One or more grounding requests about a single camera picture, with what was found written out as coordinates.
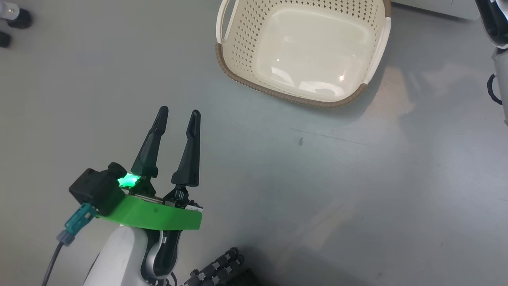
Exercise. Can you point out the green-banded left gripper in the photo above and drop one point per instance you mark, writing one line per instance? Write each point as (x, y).
(154, 214)

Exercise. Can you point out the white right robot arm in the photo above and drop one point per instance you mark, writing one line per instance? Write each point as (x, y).
(501, 79)

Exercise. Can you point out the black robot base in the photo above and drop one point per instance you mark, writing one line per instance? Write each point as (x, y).
(222, 270)

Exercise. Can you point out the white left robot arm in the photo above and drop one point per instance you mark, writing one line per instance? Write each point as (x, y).
(119, 258)

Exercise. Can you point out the white Hisense washing machine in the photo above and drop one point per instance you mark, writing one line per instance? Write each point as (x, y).
(436, 6)

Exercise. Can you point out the cream perforated laundry basket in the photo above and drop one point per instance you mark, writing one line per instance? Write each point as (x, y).
(309, 51)

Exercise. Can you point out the black caster wheel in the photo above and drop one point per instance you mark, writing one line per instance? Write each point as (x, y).
(20, 18)

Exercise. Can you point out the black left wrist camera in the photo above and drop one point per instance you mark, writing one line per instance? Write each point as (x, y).
(95, 188)

